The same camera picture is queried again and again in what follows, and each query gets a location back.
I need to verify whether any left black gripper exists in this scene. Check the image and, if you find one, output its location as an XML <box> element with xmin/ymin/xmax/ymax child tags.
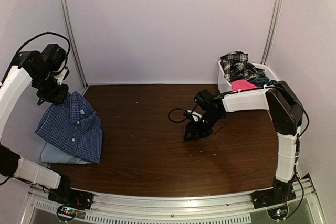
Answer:
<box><xmin>34</xmin><ymin>67</ymin><xmax>68</xmax><ymax>105</ymax></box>

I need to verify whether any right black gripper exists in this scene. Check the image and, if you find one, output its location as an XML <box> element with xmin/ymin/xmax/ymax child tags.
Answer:
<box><xmin>184</xmin><ymin>112</ymin><xmax>223</xmax><ymax>142</ymax></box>

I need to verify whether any blue dotted shirt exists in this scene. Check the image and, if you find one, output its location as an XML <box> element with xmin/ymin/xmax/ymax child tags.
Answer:
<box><xmin>35</xmin><ymin>91</ymin><xmax>103</xmax><ymax>164</ymax></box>

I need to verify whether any light blue printed t-shirt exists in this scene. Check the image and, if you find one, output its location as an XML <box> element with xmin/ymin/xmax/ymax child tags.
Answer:
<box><xmin>40</xmin><ymin>143</ymin><xmax>90</xmax><ymax>165</ymax></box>

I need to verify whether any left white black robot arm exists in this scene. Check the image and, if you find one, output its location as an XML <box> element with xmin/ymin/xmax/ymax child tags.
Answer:
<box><xmin>1</xmin><ymin>44</ymin><xmax>76</xmax><ymax>205</ymax></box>

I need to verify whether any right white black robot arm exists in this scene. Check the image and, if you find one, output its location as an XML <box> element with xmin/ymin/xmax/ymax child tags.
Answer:
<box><xmin>183</xmin><ymin>81</ymin><xmax>304</xmax><ymax>204</ymax></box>

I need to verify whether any white plastic laundry basket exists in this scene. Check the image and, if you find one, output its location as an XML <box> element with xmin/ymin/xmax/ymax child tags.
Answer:
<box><xmin>217</xmin><ymin>60</ymin><xmax>279</xmax><ymax>93</ymax></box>

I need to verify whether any pink garment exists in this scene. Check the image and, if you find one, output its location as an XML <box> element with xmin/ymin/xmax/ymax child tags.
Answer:
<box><xmin>231</xmin><ymin>80</ymin><xmax>258</xmax><ymax>92</ymax></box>

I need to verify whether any dark plaid shirt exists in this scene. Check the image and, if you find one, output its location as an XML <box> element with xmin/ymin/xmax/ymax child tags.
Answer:
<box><xmin>220</xmin><ymin>51</ymin><xmax>266</xmax><ymax>82</ymax></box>

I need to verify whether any navy blue garment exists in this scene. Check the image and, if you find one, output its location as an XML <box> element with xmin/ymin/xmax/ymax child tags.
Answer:
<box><xmin>250</xmin><ymin>77</ymin><xmax>277</xmax><ymax>88</ymax></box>

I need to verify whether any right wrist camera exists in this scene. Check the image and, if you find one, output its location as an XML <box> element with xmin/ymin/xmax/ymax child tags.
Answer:
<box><xmin>184</xmin><ymin>110</ymin><xmax>202</xmax><ymax>122</ymax></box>

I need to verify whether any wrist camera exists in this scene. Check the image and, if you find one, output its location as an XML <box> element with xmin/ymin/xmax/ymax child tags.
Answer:
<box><xmin>54</xmin><ymin>67</ymin><xmax>70</xmax><ymax>85</ymax></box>
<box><xmin>184</xmin><ymin>110</ymin><xmax>202</xmax><ymax>122</ymax></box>

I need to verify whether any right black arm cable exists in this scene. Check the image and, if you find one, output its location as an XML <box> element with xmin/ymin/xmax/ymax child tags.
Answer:
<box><xmin>167</xmin><ymin>103</ymin><xmax>200</xmax><ymax>124</ymax></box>

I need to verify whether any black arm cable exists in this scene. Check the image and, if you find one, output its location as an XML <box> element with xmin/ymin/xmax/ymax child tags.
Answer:
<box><xmin>10</xmin><ymin>31</ymin><xmax>71</xmax><ymax>65</ymax></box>
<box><xmin>167</xmin><ymin>103</ymin><xmax>200</xmax><ymax>124</ymax></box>

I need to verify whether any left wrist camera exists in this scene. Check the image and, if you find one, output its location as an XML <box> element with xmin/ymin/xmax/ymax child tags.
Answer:
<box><xmin>54</xmin><ymin>67</ymin><xmax>70</xmax><ymax>85</ymax></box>

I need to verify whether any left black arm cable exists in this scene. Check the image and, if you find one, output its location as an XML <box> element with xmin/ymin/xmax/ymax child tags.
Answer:
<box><xmin>10</xmin><ymin>31</ymin><xmax>71</xmax><ymax>65</ymax></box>

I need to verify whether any front aluminium frame rail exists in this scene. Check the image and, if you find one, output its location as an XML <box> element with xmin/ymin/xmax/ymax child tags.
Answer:
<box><xmin>18</xmin><ymin>178</ymin><xmax>326</xmax><ymax>223</ymax></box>

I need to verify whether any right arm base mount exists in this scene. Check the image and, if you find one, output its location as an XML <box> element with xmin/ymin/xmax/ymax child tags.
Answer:
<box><xmin>250</xmin><ymin>187</ymin><xmax>296</xmax><ymax>221</ymax></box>

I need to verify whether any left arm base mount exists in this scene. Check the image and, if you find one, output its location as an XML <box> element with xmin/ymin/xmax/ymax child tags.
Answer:
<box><xmin>43</xmin><ymin>187</ymin><xmax>93</xmax><ymax>223</ymax></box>

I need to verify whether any left aluminium frame post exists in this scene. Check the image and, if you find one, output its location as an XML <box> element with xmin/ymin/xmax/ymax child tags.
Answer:
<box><xmin>59</xmin><ymin>0</ymin><xmax>88</xmax><ymax>89</ymax></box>

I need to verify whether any aluminium frame post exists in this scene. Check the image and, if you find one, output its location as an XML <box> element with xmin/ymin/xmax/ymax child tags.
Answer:
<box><xmin>261</xmin><ymin>0</ymin><xmax>284</xmax><ymax>65</ymax></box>
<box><xmin>59</xmin><ymin>0</ymin><xmax>88</xmax><ymax>89</ymax></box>

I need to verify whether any right aluminium frame post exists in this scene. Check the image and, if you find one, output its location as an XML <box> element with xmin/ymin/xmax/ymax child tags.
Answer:
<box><xmin>261</xmin><ymin>0</ymin><xmax>284</xmax><ymax>65</ymax></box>

